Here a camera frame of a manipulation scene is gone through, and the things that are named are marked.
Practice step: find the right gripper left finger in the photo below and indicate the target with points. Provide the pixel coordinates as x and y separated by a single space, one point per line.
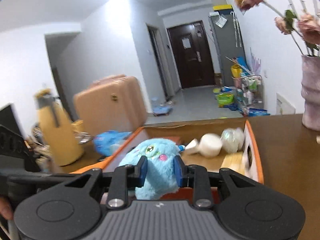
121 180

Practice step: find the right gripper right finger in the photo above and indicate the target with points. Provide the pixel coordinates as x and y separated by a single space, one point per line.
195 177

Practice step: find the white foam ball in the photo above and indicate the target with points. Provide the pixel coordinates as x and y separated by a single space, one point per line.
210 145

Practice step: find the light blue plush toy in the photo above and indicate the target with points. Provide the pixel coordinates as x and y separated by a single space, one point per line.
160 178

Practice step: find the white soft ball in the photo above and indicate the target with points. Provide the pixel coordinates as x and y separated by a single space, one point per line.
232 140

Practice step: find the person left hand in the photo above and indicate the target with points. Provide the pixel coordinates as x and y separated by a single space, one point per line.
5 209

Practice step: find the blue tissue pack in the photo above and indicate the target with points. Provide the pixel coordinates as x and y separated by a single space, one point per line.
108 142

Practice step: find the red cardboard box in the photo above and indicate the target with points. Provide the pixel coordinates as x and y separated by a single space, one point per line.
246 161

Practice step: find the yellow thermos jug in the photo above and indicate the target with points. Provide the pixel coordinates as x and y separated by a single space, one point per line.
57 130

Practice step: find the black paper shopping bag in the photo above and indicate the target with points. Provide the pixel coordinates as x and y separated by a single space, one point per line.
9 120

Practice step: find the peach ribbed suitcase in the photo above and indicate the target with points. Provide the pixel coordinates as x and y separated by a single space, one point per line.
113 103

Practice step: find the green bag on floor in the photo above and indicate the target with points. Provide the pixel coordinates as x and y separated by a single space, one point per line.
225 99

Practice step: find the white leaning board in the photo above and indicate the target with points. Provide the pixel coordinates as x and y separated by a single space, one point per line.
283 107

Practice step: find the yellow bucket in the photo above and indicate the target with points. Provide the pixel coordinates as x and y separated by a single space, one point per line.
236 71

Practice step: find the dark entrance door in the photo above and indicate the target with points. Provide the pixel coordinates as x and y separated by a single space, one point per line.
192 55

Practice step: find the grey refrigerator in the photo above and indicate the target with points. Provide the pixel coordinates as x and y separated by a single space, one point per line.
228 42

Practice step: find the pink ceramic vase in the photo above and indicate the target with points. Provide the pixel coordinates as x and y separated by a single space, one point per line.
310 92

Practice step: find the dried pink roses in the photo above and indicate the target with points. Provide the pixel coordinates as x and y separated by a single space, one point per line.
304 24

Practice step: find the wire storage rack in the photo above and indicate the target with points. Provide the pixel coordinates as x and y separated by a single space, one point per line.
252 93

